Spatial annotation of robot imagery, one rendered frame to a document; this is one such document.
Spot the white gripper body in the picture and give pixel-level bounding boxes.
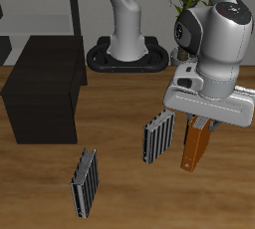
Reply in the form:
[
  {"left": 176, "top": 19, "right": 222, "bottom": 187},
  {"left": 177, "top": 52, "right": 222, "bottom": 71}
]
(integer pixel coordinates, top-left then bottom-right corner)
[{"left": 161, "top": 83, "right": 255, "bottom": 128}]

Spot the orange book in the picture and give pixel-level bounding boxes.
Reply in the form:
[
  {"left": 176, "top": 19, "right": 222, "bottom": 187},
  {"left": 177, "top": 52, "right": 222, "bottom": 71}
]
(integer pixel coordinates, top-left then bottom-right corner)
[{"left": 180, "top": 114, "right": 215, "bottom": 173}]

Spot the black striped book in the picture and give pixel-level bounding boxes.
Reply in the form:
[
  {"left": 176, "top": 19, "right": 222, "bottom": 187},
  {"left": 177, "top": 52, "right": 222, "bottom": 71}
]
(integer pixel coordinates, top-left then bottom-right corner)
[
  {"left": 70, "top": 147, "right": 100, "bottom": 219},
  {"left": 141, "top": 109, "right": 176, "bottom": 165}
]

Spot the white shelf unit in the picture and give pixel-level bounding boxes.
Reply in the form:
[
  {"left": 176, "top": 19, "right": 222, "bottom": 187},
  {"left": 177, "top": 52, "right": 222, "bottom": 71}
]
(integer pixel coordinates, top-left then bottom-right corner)
[{"left": 0, "top": 0, "right": 83, "bottom": 68}]

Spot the dark brown desk caddy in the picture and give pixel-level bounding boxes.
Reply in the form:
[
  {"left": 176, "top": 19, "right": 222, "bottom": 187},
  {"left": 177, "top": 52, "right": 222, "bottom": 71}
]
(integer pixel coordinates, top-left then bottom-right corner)
[{"left": 0, "top": 34, "right": 89, "bottom": 145}]

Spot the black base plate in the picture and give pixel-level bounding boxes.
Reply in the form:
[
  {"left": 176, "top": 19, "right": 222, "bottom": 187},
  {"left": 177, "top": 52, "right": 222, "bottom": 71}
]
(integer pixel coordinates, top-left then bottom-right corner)
[{"left": 86, "top": 35, "right": 170, "bottom": 74}]

